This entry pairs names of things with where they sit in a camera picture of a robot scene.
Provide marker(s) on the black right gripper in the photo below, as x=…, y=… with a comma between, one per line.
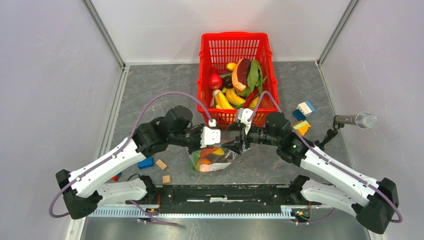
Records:
x=236, y=146

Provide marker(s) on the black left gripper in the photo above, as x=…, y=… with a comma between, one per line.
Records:
x=197, y=147

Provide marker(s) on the green toy pepper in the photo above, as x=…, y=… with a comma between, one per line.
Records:
x=195, y=156

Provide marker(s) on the red toy chili pepper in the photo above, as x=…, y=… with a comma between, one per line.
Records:
x=207, y=151

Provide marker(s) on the single yellow toy banana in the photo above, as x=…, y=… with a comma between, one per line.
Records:
x=218, y=152

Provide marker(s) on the clear zip top bag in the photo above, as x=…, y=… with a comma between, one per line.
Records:
x=211, y=159

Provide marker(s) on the orange toy fruit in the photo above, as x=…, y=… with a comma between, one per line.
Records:
x=203, y=165

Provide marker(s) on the dark round toy plum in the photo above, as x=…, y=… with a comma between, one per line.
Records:
x=227, y=82

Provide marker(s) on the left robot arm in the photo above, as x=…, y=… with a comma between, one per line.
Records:
x=87, y=188

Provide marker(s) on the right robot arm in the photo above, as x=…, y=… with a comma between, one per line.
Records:
x=373, y=203

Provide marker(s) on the yellow toy starfruit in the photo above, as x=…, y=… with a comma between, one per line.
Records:
x=254, y=103

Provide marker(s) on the yellow toy banana bunch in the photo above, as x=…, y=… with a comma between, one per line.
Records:
x=229, y=100

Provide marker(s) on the wooden block beside stack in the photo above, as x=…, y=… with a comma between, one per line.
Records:
x=163, y=166

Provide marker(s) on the small wooden cube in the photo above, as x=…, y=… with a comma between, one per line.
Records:
x=166, y=179

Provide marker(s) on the blue green stacked blocks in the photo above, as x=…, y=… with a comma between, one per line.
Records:
x=146, y=163

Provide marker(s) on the white toy garlic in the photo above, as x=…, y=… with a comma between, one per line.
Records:
x=216, y=92

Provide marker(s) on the red toy apple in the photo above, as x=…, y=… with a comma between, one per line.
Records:
x=214, y=82

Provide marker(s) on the green toy corn husk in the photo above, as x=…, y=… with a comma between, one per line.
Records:
x=255, y=78

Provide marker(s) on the dark blue toy block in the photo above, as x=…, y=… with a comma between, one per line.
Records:
x=299, y=115

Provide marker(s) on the yellow green toy block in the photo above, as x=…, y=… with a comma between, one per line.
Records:
x=302, y=127

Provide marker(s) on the yellow toy lemon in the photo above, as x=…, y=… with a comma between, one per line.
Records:
x=231, y=66

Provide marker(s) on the white blue toy block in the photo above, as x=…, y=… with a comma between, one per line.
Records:
x=306, y=108

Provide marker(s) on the blue red toy block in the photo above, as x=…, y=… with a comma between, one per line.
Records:
x=117, y=177

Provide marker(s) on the red plastic basket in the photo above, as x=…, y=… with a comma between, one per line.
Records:
x=219, y=49

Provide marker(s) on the silver microphone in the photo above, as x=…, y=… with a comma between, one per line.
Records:
x=362, y=120

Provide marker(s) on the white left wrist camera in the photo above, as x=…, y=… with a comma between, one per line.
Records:
x=210, y=135

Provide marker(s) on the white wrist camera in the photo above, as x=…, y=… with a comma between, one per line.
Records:
x=210, y=135
x=244, y=116

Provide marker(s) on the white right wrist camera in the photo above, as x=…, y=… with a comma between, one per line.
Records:
x=244, y=116

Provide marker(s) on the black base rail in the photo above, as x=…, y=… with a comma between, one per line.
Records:
x=226, y=201

